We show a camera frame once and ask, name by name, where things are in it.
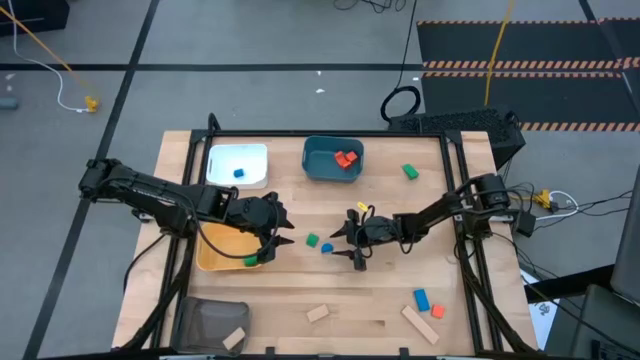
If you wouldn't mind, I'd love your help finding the short natural wood block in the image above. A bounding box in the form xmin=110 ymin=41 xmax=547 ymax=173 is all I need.
xmin=305 ymin=304 xmax=331 ymax=323
xmin=222 ymin=327 xmax=247 ymax=351

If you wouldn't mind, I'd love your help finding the yellow floor cable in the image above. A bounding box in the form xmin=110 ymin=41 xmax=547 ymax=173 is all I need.
xmin=0 ymin=5 xmax=100 ymax=113

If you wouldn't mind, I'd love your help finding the white floor cable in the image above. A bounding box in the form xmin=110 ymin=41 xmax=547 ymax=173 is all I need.
xmin=7 ymin=0 xmax=90 ymax=114

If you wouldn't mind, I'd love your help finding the white paper sheet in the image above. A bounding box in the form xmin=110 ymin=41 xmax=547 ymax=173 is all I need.
xmin=519 ymin=269 xmax=557 ymax=346

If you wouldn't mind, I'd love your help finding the black perforated computer case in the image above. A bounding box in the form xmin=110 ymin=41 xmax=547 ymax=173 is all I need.
xmin=388 ymin=107 xmax=527 ymax=166

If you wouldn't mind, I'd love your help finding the grey monitor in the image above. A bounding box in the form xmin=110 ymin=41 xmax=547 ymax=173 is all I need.
xmin=610 ymin=164 xmax=640 ymax=306

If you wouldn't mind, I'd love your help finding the dark grey equipment case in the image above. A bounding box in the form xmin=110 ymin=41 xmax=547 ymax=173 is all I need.
xmin=542 ymin=284 xmax=640 ymax=360

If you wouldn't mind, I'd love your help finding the white plastic bin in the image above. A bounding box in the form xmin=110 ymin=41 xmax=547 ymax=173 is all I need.
xmin=205 ymin=143 xmax=269 ymax=190

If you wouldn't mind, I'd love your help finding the black floor cable bundle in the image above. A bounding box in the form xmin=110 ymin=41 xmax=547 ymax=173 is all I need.
xmin=333 ymin=0 xmax=407 ymax=14

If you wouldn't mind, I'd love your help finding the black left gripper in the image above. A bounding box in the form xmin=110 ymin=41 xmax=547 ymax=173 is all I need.
xmin=227 ymin=191 xmax=297 ymax=265

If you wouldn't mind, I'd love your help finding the hanging black cable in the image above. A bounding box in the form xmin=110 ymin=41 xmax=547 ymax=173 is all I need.
xmin=379 ymin=0 xmax=423 ymax=124

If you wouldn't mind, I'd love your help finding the black floor box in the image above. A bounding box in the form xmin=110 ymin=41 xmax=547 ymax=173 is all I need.
xmin=0 ymin=0 xmax=70 ymax=37

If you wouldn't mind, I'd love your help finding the black table frame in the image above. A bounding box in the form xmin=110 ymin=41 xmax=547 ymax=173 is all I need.
xmin=119 ymin=112 xmax=539 ymax=354

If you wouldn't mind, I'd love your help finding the yellow plastic bin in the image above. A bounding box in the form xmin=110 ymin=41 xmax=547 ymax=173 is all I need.
xmin=195 ymin=222 xmax=264 ymax=272

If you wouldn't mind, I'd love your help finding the teal plastic bin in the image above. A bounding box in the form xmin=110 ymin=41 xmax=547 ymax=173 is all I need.
xmin=301 ymin=134 xmax=365 ymax=182

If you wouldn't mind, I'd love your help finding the grey translucent plastic bin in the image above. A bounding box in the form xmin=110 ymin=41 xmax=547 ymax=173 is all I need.
xmin=169 ymin=295 xmax=252 ymax=355

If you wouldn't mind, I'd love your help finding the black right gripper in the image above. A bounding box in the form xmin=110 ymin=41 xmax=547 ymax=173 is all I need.
xmin=329 ymin=208 xmax=404 ymax=273

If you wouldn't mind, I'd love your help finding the hanging yellow cable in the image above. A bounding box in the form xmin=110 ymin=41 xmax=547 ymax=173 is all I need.
xmin=482 ymin=0 xmax=517 ymax=107

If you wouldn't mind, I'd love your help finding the long natural wood plank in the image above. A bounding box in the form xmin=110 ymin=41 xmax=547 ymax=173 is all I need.
xmin=400 ymin=305 xmax=441 ymax=345

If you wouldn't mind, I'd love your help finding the hazard-striped black floor mat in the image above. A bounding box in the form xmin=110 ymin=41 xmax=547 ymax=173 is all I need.
xmin=416 ymin=17 xmax=640 ymax=134

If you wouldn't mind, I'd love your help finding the black power adapter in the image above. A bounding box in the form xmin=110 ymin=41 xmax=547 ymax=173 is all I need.
xmin=514 ymin=210 xmax=537 ymax=237

